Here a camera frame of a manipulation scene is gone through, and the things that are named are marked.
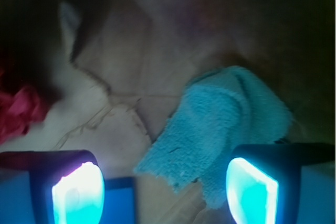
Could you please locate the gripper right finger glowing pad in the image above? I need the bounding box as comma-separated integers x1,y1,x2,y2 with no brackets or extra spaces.
226,143,335,223

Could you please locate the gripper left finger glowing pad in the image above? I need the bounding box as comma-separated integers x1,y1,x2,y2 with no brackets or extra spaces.
1,150,104,223

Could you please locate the light blue cloth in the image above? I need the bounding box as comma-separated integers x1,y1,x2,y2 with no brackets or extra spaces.
134,66,292,209

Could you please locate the red crumpled cloth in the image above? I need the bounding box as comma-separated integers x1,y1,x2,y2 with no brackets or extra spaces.
1,68,49,144

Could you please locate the brown paper bag bin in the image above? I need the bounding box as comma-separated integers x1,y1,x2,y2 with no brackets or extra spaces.
0,0,336,224

